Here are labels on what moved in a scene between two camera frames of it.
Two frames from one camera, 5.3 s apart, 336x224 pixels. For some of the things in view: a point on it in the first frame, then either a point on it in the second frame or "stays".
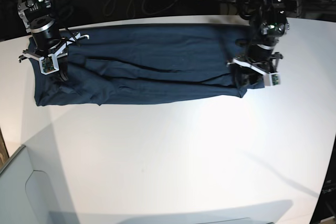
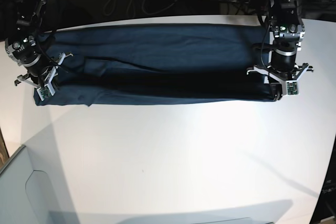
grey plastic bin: x=33 y=187 stays
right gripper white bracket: x=245 y=73 → x=290 y=84
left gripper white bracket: x=49 y=65 → x=45 y=90
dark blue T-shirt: x=118 y=64 stays
